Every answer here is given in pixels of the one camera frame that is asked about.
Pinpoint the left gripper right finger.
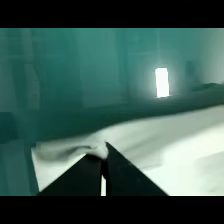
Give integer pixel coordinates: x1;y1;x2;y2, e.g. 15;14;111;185
101;141;169;197

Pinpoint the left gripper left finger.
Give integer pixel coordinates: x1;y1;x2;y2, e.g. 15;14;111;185
37;153;103;197

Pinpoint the white garment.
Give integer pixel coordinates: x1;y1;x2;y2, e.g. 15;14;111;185
30;104;224;197

